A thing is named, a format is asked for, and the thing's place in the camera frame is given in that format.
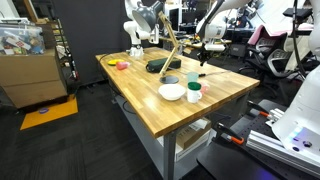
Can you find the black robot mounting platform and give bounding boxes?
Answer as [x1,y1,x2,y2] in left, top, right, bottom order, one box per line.
[196,99,320,180]

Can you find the black camera on stand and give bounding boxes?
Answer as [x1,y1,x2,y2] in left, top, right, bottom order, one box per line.
[282,6,316,38]

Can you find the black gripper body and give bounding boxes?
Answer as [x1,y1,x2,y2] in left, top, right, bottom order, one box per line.
[198,50,214,62]

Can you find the lamp cable with inline switch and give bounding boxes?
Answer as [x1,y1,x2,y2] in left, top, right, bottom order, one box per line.
[168,67,232,78]

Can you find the pink cloth on chair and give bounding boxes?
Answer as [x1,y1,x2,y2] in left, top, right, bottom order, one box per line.
[247,24,288,46]

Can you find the orange floor mat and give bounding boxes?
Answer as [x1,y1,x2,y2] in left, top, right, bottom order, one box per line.
[19,94,79,131]

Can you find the pink toy object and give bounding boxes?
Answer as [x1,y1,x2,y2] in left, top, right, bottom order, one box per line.
[115,61,131,71]

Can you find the yellow plate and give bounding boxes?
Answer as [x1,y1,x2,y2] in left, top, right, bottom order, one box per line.
[107,58,126,66]

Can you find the grey metal table frame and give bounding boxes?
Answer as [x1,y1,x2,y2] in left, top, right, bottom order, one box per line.
[109,79,249,180]

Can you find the cluttered storage shelf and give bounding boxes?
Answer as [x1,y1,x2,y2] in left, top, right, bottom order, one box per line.
[43,19,79,81]

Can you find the white bowl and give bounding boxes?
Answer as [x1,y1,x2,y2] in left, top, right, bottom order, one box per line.
[157,83,187,102]

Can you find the white frame mesh office chair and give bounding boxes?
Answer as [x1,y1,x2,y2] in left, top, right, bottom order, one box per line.
[266,48,301,79]

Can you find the clear bin of toys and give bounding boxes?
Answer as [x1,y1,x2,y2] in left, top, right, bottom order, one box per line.
[0,22,46,56]

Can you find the pink plastic cup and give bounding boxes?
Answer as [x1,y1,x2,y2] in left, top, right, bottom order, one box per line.
[199,82,210,94]

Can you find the small cardboard box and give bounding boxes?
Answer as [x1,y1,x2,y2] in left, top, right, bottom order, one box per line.
[174,117,213,150]

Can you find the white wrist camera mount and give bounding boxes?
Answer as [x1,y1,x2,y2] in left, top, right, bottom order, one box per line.
[203,42,228,53]

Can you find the white hanging cloth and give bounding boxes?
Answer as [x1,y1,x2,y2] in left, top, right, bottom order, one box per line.
[284,33,316,73]

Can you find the white foam box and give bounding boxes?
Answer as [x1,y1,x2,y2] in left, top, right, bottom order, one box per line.
[156,128,218,163]

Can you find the teal plastic cup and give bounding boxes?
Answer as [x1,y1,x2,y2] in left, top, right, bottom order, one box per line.
[186,71,200,84]

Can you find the computer monitor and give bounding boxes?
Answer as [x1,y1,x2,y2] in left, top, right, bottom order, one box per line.
[168,7,181,33]

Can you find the cluttered background desk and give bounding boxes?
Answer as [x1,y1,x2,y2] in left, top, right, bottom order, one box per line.
[159,31,233,64]

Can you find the silver metal bracket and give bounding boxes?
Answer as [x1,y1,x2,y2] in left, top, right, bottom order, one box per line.
[266,108,284,123]

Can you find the white mug with green lid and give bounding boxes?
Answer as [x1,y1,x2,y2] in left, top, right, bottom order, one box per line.
[186,81,203,104]

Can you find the aluminium extrusion rails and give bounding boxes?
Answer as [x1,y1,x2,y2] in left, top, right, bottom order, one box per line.
[246,129,320,178]

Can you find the large cardboard box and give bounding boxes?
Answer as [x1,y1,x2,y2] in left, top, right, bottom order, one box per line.
[0,48,69,109]

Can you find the black orange bar clamp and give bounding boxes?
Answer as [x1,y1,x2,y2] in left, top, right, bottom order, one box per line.
[214,122,245,146]
[247,100,273,118]

